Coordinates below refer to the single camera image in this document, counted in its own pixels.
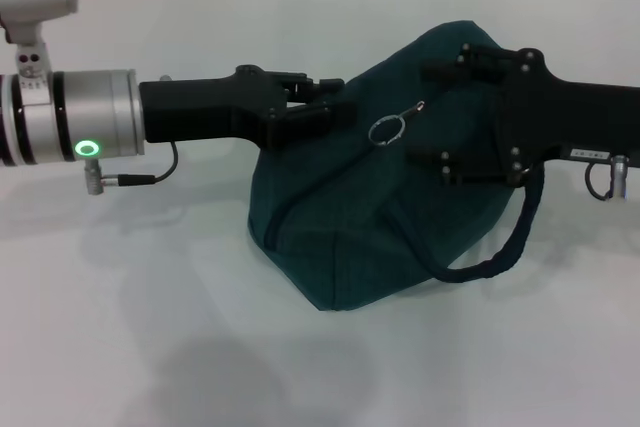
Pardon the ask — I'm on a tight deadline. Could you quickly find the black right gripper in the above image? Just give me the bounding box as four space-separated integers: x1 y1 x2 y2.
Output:
405 42 640 188

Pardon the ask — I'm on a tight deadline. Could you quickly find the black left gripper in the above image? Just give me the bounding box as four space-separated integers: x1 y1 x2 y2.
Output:
138 64 358 150

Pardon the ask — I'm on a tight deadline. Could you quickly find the dark teal zip lunch bag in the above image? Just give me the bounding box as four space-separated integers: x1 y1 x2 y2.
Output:
247 20 547 313

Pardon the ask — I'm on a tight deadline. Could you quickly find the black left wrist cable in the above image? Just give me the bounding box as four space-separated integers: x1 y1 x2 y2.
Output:
83 140 180 196

